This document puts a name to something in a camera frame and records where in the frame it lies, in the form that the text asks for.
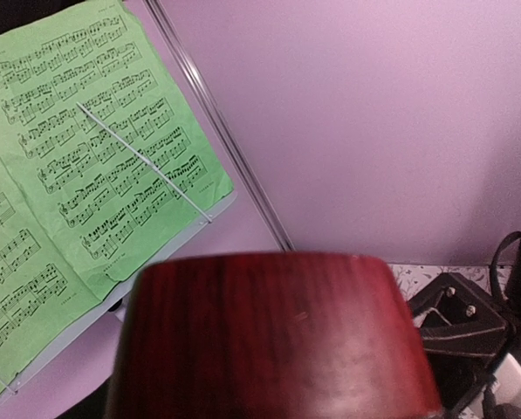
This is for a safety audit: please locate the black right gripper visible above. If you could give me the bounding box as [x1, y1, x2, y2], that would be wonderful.
[408, 272, 511, 410]

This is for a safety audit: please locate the dark red metronome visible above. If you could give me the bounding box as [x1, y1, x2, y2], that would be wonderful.
[106, 252, 442, 418]

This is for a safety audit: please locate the white perforated music stand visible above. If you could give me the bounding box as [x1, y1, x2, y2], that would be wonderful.
[0, 102, 239, 409]

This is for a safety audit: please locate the green sheet music stack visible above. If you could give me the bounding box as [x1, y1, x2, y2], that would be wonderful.
[0, 0, 236, 302]

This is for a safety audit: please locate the green sheet music page one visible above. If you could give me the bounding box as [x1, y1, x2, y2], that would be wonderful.
[0, 159, 97, 394]

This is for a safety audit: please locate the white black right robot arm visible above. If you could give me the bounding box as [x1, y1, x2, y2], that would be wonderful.
[408, 231, 521, 418]

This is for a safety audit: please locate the aluminium corner post right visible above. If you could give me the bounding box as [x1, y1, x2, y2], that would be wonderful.
[145, 1, 295, 251]

